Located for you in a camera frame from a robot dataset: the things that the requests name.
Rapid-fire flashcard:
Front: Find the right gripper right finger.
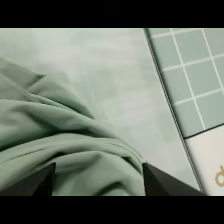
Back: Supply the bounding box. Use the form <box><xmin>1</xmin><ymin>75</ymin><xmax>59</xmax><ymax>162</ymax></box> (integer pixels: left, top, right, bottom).
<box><xmin>142</xmin><ymin>161</ymin><xmax>205</xmax><ymax>197</ymax></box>

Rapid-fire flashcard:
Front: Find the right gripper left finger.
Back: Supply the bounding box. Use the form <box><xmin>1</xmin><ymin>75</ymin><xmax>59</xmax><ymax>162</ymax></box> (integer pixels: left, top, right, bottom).
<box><xmin>0</xmin><ymin>162</ymin><xmax>57</xmax><ymax>197</ymax></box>

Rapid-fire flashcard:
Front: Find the pale green shirt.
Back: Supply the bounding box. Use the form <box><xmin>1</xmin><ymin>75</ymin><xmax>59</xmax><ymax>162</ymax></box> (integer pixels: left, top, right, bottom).
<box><xmin>0</xmin><ymin>55</ymin><xmax>146</xmax><ymax>197</ymax></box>

